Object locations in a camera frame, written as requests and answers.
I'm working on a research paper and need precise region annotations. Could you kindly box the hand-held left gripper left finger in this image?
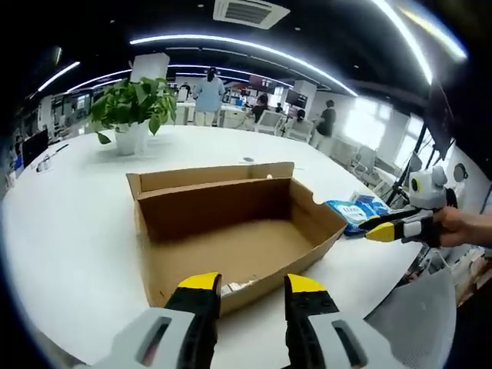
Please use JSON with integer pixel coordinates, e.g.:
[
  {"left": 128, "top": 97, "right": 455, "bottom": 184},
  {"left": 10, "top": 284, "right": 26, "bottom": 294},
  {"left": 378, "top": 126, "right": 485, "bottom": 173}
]
[{"left": 94, "top": 271, "right": 224, "bottom": 369}]

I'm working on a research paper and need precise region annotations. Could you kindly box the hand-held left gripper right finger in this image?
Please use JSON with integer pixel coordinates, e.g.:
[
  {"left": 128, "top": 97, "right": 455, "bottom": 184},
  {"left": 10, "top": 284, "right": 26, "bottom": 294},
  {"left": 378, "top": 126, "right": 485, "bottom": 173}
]
[{"left": 284, "top": 273, "right": 401, "bottom": 369}]

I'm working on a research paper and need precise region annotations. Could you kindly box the blue wet wipes pack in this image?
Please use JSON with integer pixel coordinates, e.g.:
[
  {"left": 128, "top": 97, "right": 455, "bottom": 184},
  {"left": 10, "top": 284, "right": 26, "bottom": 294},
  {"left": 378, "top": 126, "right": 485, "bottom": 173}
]
[{"left": 324, "top": 198, "right": 371, "bottom": 237}]

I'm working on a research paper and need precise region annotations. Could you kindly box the small white box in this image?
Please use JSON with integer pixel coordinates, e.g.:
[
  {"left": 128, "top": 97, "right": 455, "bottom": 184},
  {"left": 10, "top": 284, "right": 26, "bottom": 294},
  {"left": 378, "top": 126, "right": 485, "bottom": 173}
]
[{"left": 221, "top": 278, "right": 258, "bottom": 298}]

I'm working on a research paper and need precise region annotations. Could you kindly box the brown cardboard shoe box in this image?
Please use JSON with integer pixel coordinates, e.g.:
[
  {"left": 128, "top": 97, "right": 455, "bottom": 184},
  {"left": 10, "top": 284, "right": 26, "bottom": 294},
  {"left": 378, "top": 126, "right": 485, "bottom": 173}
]
[{"left": 125, "top": 161, "right": 348, "bottom": 318}]

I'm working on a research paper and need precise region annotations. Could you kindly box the person's right hand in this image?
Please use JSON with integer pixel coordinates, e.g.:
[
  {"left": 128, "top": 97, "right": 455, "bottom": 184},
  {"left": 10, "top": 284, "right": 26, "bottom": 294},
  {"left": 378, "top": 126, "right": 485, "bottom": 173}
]
[{"left": 432, "top": 206, "right": 492, "bottom": 249}]

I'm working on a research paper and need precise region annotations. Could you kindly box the black tripod stand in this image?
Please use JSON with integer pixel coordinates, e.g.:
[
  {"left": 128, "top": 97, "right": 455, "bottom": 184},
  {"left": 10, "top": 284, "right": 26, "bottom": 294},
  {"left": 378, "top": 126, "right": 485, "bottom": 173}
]
[{"left": 386, "top": 122, "right": 455, "bottom": 209}]

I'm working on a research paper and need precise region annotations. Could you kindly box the white office chair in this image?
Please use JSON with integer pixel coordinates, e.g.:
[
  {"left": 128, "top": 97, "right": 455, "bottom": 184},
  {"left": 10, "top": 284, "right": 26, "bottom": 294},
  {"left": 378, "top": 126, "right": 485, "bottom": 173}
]
[
  {"left": 286, "top": 118, "right": 314, "bottom": 143},
  {"left": 255, "top": 112, "right": 286, "bottom": 136}
]

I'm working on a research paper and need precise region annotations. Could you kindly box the ceiling light strip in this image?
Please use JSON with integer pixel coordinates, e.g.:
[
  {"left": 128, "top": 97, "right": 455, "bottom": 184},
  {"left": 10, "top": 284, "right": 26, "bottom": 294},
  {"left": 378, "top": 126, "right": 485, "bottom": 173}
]
[
  {"left": 129, "top": 34, "right": 359, "bottom": 98},
  {"left": 371, "top": 0, "right": 469, "bottom": 85}
]

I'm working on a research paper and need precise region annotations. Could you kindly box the green potted plant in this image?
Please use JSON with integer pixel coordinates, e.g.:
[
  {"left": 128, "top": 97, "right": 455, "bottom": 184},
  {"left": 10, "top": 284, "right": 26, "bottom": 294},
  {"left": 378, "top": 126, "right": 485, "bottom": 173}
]
[{"left": 90, "top": 76, "right": 178, "bottom": 157}]

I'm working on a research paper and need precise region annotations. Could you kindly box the black pen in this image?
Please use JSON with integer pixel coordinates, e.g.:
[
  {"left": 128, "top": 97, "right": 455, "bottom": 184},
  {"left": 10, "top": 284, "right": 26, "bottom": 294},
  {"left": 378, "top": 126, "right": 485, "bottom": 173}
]
[{"left": 35, "top": 143, "right": 71, "bottom": 173}]

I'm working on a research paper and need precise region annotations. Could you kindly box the black computer monitor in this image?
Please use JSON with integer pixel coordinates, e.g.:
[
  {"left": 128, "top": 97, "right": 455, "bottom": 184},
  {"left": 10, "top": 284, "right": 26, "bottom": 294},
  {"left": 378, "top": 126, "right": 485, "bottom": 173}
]
[{"left": 21, "top": 128, "right": 51, "bottom": 171}]

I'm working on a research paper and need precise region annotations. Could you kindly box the ceiling air vent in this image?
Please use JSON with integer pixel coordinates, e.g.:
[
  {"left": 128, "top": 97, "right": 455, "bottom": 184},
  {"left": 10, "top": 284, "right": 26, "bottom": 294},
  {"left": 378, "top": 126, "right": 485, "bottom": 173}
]
[{"left": 213, "top": 0, "right": 291, "bottom": 30}]

